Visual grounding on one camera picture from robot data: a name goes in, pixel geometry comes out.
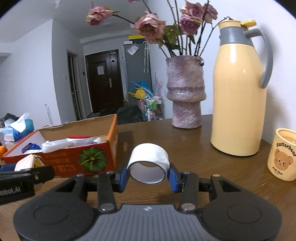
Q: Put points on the dark entrance door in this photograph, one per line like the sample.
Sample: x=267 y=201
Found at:
x=104 y=92

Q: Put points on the blue ridged cap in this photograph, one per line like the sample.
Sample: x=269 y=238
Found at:
x=32 y=147

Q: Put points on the white hanging umbrella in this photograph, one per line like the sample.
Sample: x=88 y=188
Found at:
x=146 y=58

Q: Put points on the clear plastic bag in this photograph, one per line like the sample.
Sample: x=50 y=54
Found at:
x=133 y=49

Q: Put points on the black tangled object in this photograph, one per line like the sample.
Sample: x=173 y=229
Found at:
x=8 y=117

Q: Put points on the cream bear mug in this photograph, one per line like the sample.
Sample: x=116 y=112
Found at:
x=282 y=157

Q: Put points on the blue tissue pack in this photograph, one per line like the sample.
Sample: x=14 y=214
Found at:
x=19 y=129

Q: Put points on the yellow thermos jug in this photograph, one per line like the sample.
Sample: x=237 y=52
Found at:
x=238 y=97

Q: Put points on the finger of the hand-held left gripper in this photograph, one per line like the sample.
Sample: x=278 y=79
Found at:
x=41 y=173
x=8 y=167

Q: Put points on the small cream box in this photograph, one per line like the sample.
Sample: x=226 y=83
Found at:
x=25 y=163

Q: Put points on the white tape roll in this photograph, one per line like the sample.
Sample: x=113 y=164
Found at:
x=150 y=153

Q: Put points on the white paper notice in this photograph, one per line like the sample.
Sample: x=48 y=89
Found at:
x=100 y=70

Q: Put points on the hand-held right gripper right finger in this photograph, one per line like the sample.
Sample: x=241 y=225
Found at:
x=173 y=180

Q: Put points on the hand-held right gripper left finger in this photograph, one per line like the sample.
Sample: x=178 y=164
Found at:
x=123 y=178

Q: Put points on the red and white lint brush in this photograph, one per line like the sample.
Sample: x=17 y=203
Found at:
x=55 y=144

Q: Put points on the dark side door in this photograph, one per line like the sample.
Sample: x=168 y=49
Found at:
x=73 y=85

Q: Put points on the bunch of dried pink roses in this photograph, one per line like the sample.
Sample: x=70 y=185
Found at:
x=150 y=27

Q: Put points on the blue and yellow plastic items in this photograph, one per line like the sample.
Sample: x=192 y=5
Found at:
x=138 y=91

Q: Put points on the orange cardboard box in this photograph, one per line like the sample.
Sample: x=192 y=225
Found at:
x=67 y=162

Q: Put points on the pink mottled vase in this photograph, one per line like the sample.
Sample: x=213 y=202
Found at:
x=185 y=92

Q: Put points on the orange fruit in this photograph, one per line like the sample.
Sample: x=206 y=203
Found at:
x=1 y=151

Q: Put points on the yellow and black box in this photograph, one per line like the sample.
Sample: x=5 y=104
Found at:
x=135 y=39

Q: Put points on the grey refrigerator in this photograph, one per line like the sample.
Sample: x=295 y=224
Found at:
x=136 y=67

